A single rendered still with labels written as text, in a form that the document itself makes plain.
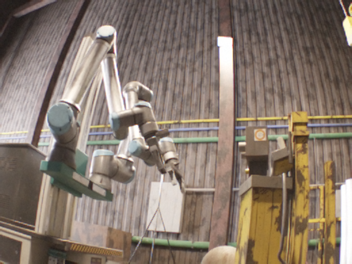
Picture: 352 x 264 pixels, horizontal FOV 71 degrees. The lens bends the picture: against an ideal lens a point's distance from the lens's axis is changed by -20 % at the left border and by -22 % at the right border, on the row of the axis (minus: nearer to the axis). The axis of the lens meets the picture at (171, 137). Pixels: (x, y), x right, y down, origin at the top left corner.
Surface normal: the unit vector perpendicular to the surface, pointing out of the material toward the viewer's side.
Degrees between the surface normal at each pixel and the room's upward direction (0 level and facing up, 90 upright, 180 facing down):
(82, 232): 90
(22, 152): 90
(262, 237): 90
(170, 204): 90
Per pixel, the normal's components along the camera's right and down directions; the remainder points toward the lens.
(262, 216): 0.04, -0.38
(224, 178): -0.31, -0.40
